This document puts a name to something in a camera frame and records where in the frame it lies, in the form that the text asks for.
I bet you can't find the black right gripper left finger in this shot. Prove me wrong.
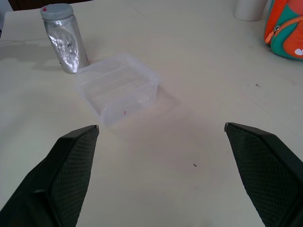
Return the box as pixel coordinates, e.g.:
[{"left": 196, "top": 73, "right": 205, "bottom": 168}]
[{"left": 0, "top": 124, "right": 100, "bottom": 227}]

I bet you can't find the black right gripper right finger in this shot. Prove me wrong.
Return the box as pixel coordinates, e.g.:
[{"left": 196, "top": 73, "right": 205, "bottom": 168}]
[{"left": 223, "top": 122, "right": 303, "bottom": 227}]

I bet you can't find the teal dinosaur backpack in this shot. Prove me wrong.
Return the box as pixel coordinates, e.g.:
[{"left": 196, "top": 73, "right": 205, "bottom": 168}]
[{"left": 264, "top": 0, "right": 303, "bottom": 61}]

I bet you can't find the white ceramic vase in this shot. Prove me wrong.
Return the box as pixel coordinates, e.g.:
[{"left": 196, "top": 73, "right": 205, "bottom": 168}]
[{"left": 233, "top": 0, "right": 268, "bottom": 21}]

